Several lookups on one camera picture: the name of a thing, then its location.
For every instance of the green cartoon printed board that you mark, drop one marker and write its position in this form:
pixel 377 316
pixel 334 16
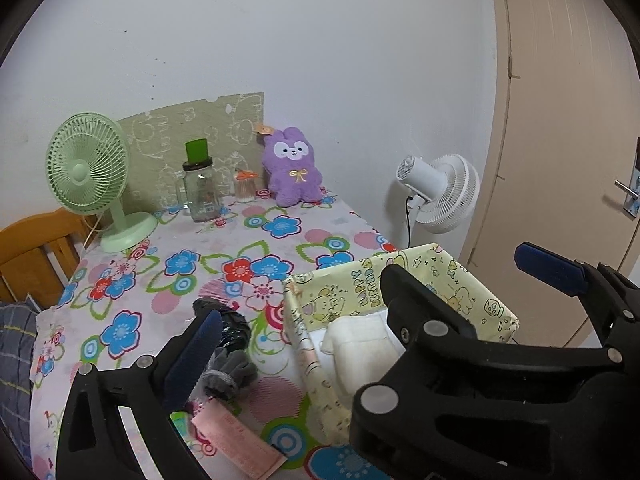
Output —
pixel 155 130

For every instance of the black plastic bag bundle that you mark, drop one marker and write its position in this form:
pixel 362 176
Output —
pixel 232 330

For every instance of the beige door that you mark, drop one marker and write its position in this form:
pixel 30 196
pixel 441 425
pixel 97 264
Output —
pixel 560 110

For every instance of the floral tablecloth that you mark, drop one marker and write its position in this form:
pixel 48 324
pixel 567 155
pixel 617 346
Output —
pixel 210 250

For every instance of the green desk fan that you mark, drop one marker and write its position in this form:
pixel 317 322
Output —
pixel 85 170

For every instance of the green plastic tube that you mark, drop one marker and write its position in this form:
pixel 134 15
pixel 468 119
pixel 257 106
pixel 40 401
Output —
pixel 197 150

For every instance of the white cloth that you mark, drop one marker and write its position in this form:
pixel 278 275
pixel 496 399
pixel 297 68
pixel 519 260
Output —
pixel 355 345

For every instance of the grey plaid bedding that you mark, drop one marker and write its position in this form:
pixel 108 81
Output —
pixel 15 360

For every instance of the yellow printed fabric storage box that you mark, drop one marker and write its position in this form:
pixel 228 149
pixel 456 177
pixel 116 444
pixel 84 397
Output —
pixel 340 290

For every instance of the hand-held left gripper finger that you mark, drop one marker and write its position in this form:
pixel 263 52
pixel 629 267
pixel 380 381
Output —
pixel 197 355

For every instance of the purple plush bunny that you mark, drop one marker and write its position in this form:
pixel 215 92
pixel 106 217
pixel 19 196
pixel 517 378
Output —
pixel 292 170

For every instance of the white clip fan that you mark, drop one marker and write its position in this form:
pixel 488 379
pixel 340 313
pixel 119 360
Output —
pixel 440 190

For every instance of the glass jar mug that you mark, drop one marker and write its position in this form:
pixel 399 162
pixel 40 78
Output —
pixel 200 195

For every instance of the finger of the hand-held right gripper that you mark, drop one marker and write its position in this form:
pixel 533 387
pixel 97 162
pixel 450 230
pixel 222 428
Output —
pixel 440 360
pixel 550 270

